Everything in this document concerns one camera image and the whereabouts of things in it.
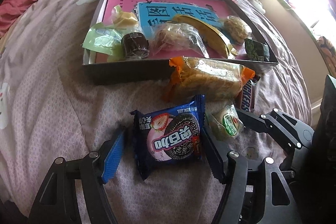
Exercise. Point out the dark shallow cardboard box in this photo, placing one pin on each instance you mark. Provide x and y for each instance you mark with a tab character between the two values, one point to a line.
126	71

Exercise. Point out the yellowish wrapped pastry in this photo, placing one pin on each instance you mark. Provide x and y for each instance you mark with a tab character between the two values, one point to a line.
123	18

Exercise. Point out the wrapped chocolate cake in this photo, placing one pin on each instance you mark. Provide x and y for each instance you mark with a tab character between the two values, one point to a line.
135	44

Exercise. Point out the orange cracker packet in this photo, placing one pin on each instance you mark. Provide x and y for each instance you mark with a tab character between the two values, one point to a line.
210	77

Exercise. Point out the dark green seaweed packet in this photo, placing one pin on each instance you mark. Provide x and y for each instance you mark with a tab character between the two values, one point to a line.
256	49

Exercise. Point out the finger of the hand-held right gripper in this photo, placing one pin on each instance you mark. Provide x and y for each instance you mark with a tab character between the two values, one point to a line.
288	121
262	128

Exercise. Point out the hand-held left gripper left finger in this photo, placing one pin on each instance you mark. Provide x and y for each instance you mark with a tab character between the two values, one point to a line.
114	158

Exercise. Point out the clear pastry snack packet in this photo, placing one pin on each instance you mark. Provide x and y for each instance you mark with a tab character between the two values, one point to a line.
176	36

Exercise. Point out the green label pastry packet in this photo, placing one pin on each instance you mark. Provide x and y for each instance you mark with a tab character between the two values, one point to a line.
225	121

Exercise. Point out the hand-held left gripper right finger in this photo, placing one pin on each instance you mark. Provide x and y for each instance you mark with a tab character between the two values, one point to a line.
215	157

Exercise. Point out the blue sandwich cookie packet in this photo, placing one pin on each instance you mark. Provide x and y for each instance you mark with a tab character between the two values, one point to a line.
168	137

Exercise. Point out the brown chocolate bar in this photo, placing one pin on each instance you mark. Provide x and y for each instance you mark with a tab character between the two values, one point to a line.
246	98

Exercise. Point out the long gold snack packet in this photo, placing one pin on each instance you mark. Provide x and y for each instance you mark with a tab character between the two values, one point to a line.
210	32

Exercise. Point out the floral orange cloth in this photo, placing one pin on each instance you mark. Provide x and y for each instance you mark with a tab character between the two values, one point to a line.
326	53

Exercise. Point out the printed pink bedspread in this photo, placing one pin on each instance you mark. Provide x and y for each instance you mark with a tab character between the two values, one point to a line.
52	95

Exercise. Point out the pale green snack packet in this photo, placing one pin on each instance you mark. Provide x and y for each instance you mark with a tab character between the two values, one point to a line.
101	40

